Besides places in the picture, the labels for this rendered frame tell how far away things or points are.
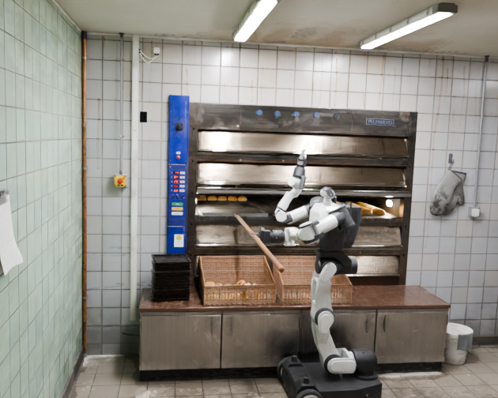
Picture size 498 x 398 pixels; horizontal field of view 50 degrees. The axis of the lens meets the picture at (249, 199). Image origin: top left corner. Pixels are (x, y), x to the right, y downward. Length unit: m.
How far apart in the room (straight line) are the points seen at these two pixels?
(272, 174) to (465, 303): 2.16
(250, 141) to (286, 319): 1.45
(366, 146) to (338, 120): 0.33
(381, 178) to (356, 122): 0.53
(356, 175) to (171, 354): 2.11
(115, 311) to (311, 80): 2.50
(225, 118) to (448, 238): 2.24
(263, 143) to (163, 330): 1.68
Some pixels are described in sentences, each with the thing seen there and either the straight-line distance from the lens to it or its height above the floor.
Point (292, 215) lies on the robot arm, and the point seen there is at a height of 1.29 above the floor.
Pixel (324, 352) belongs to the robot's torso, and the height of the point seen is 0.37.
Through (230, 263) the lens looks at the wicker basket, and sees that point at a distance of 4.51.
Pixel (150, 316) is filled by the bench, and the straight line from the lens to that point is 4.09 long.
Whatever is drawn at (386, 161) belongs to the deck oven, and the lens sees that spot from 4.78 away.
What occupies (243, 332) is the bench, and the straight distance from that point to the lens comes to 4.17.
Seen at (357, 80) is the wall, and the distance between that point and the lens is 4.69.
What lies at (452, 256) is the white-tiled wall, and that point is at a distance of 5.17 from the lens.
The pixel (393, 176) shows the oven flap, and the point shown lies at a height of 1.54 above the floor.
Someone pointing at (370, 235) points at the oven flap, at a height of 1.02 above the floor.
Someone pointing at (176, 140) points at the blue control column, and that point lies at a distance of 4.37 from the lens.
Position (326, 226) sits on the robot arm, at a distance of 3.39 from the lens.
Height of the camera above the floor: 1.86
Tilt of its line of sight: 7 degrees down
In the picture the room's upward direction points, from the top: 2 degrees clockwise
